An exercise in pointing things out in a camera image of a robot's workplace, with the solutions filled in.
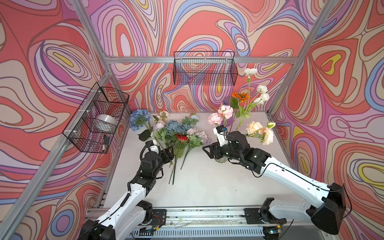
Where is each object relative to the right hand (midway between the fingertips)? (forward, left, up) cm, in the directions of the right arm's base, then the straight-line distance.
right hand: (209, 149), depth 74 cm
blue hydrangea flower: (+35, +47, -12) cm, 59 cm away
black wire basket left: (+26, +58, +13) cm, 65 cm away
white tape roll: (+9, +50, +12) cm, 52 cm away
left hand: (+5, +21, -6) cm, 22 cm away
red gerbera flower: (+10, +17, -14) cm, 24 cm away
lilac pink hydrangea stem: (+14, +7, -9) cm, 18 cm away
